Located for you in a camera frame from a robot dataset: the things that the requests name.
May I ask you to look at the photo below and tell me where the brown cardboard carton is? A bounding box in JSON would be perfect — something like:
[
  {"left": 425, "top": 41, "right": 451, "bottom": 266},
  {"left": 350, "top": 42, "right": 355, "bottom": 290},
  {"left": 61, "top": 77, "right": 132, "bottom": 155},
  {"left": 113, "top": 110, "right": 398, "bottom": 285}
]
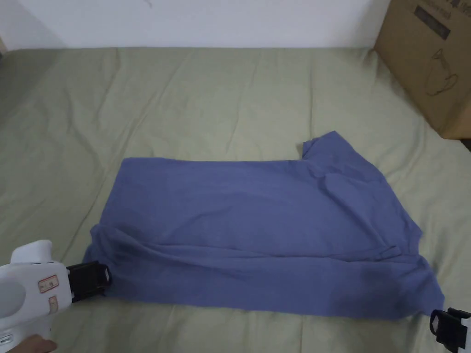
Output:
[{"left": 373, "top": 0, "right": 471, "bottom": 140}]

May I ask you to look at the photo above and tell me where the bed with pale green sheet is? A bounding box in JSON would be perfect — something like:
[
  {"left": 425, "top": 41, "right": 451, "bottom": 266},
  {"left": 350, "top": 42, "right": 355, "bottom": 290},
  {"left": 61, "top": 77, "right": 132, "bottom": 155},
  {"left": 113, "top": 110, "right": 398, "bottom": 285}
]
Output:
[{"left": 0, "top": 46, "right": 471, "bottom": 353}]

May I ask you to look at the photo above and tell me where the blue shirt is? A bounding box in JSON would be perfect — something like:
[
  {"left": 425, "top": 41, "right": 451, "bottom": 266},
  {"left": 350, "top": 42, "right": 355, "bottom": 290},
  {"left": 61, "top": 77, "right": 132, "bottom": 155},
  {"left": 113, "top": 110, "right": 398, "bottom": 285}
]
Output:
[{"left": 81, "top": 130, "right": 446, "bottom": 320}]

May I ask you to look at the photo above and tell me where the person's left hand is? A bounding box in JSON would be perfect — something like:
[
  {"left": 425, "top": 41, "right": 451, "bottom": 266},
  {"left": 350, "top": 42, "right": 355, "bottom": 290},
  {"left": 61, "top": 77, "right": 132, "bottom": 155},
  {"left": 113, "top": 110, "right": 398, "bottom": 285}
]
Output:
[{"left": 0, "top": 334, "right": 58, "bottom": 353}]

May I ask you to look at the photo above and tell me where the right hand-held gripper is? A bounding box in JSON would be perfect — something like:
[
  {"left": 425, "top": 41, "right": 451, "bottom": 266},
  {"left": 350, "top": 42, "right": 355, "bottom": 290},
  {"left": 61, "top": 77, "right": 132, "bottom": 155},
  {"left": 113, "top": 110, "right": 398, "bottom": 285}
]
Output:
[{"left": 430, "top": 307, "right": 471, "bottom": 353}]

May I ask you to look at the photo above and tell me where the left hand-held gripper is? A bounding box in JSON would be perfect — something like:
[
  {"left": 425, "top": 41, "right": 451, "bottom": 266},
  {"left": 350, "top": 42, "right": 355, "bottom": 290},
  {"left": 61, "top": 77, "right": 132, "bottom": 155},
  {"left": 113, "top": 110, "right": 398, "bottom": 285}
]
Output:
[{"left": 0, "top": 239, "right": 111, "bottom": 353}]

